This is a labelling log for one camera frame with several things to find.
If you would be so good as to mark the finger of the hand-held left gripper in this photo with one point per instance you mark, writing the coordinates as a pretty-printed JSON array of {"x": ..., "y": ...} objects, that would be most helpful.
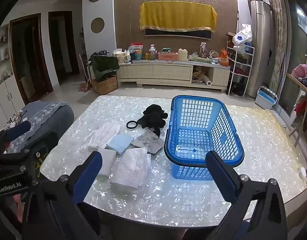
[
  {"x": 18, "y": 129},
  {"x": 44, "y": 141}
]

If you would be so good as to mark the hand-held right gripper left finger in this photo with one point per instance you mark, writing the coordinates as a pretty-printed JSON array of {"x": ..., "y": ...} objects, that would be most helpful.
[{"x": 92, "y": 167}]

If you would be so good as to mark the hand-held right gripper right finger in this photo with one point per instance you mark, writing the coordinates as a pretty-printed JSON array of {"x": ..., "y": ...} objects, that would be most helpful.
[{"x": 218, "y": 172}]

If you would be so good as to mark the small white pad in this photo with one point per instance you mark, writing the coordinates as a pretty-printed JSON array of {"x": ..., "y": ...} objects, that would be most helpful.
[{"x": 108, "y": 160}]

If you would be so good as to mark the long white mesh cloth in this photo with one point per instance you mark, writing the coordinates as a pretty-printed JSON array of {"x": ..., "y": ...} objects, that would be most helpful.
[{"x": 103, "y": 135}]

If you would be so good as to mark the light blue cloth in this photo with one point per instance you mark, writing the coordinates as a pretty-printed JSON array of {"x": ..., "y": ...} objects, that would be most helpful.
[{"x": 119, "y": 143}]

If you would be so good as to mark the white quilted towel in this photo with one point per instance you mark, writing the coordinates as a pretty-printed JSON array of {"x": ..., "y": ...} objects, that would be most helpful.
[{"x": 129, "y": 170}]

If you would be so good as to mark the blue plastic basket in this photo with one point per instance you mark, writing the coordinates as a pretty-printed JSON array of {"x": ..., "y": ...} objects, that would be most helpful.
[{"x": 171, "y": 140}]

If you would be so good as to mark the grey patterned cloth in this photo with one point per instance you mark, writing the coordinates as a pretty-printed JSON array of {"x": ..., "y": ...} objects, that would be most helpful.
[{"x": 148, "y": 141}]

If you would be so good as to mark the black plush toy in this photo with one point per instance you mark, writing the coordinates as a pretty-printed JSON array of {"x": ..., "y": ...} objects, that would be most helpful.
[{"x": 153, "y": 120}]

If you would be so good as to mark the dark cloth with yellow print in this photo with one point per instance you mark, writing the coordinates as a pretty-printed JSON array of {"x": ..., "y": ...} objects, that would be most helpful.
[{"x": 43, "y": 162}]

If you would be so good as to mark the white cupboard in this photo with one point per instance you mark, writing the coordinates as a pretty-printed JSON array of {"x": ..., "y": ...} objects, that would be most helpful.
[{"x": 6, "y": 97}]

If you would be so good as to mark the broom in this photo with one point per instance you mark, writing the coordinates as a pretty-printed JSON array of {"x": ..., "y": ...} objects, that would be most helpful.
[{"x": 84, "y": 86}]

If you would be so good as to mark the cardboard box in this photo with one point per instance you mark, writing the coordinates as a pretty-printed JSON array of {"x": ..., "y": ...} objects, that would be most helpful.
[{"x": 104, "y": 86}]

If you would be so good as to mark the small white round object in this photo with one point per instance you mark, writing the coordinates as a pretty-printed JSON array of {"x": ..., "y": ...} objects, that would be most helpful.
[{"x": 303, "y": 173}]

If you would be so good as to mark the blue and white mop bucket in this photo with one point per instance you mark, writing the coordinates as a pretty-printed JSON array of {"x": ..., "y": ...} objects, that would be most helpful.
[{"x": 264, "y": 100}]

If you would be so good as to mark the white paper roll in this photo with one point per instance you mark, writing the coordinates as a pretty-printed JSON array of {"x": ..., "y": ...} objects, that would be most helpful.
[{"x": 207, "y": 80}]

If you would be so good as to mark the dark green bag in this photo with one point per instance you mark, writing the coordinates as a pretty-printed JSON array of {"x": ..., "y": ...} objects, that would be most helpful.
[{"x": 103, "y": 67}]

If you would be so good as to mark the red clothing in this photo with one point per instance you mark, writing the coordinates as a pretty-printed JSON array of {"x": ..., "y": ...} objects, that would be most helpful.
[{"x": 302, "y": 107}]

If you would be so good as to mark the white metal rack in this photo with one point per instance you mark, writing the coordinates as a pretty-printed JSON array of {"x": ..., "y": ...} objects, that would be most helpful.
[{"x": 239, "y": 65}]

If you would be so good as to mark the cream television cabinet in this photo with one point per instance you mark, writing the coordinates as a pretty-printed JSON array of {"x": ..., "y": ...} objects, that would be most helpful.
[{"x": 168, "y": 72}]

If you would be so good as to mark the tissue box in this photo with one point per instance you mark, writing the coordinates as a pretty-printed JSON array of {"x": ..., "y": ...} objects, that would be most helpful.
[{"x": 119, "y": 56}]

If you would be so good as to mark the green cushion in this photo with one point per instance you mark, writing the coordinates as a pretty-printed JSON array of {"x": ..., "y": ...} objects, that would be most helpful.
[{"x": 199, "y": 59}]

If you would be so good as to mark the orange bag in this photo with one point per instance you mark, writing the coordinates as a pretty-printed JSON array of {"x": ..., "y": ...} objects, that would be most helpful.
[{"x": 223, "y": 57}]

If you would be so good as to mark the wooden folding table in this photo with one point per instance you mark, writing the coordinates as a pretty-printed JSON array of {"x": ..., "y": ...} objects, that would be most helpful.
[{"x": 301, "y": 85}]

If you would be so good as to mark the cream plastic jug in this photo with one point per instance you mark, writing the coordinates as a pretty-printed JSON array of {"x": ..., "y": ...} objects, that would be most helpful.
[{"x": 182, "y": 55}]

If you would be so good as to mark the brown snack bag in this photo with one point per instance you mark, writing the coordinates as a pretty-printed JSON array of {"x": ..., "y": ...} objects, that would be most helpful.
[{"x": 203, "y": 49}]

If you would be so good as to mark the pink box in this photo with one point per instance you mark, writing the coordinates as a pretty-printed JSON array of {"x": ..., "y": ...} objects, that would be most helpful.
[{"x": 168, "y": 56}]

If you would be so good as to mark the white bag with red label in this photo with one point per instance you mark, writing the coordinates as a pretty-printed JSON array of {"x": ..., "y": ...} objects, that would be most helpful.
[{"x": 136, "y": 48}]

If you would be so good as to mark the pink clothing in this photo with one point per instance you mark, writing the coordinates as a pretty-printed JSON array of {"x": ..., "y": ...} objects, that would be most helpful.
[{"x": 303, "y": 70}]

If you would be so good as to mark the standing air conditioner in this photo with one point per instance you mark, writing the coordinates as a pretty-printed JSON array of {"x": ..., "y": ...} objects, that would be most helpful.
[{"x": 258, "y": 42}]

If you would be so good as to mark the white plastic bag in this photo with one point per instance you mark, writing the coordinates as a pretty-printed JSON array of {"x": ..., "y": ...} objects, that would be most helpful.
[{"x": 242, "y": 37}]

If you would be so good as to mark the patterned curtain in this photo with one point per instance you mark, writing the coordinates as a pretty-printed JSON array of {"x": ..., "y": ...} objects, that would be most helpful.
[{"x": 277, "y": 42}]

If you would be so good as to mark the yellow cloth cover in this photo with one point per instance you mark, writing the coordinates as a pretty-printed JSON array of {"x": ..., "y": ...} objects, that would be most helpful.
[{"x": 178, "y": 15}]

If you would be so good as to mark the wall shelf with ornaments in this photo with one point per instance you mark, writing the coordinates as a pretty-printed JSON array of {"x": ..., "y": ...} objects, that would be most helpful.
[{"x": 1, "y": 55}]

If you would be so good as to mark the dark wooden door frame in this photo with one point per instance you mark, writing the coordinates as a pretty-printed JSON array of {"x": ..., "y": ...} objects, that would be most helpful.
[
  {"x": 41, "y": 55},
  {"x": 74, "y": 42}
]

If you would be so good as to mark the wall television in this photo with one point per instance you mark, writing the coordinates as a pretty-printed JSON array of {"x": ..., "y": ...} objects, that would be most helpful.
[{"x": 168, "y": 33}]

